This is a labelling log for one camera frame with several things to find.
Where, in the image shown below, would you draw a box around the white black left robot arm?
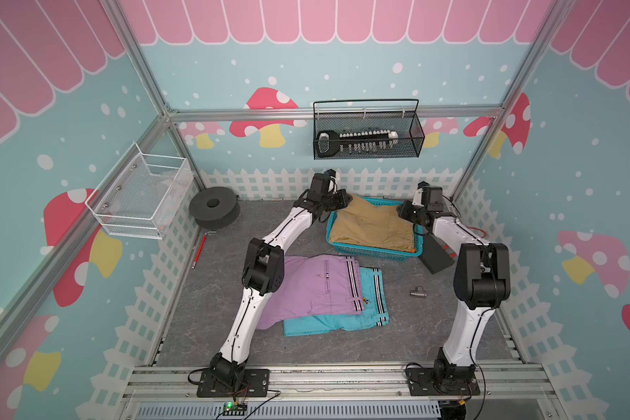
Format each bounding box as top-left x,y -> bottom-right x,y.
209,169 -> 352,387

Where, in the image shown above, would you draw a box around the teal pants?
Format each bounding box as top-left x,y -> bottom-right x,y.
283,268 -> 390,337

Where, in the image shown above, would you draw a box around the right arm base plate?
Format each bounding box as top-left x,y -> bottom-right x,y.
404,363 -> 481,399

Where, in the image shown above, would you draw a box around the red handled screwdriver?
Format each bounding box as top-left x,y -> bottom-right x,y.
191,230 -> 217,271

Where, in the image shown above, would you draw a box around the purple pants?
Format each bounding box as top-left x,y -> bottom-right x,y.
257,255 -> 365,331

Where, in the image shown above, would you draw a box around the green circuit board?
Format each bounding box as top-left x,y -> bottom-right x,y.
218,402 -> 249,418

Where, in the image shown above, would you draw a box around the small metal clip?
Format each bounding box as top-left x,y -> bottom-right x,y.
409,286 -> 427,298

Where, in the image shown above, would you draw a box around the black socket holder tool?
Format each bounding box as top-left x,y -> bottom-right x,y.
313,129 -> 399,159

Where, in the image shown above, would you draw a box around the khaki pants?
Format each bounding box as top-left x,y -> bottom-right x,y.
328,195 -> 416,253

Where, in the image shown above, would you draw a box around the black foam roll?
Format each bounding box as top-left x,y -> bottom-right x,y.
188,187 -> 241,230

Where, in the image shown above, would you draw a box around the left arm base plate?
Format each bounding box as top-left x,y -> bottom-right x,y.
196,369 -> 271,399

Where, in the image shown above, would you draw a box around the black flat pad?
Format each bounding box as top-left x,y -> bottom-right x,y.
418,234 -> 455,274

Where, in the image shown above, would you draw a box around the black wire wall basket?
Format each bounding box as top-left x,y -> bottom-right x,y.
313,99 -> 425,160

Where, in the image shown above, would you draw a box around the teal plastic basket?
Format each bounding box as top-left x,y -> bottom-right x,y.
325,198 -> 423,262

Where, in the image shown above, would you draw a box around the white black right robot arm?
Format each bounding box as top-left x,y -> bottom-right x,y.
397,181 -> 511,387

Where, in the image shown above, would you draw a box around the white wire wall basket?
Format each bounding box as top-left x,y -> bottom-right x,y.
85,144 -> 194,240

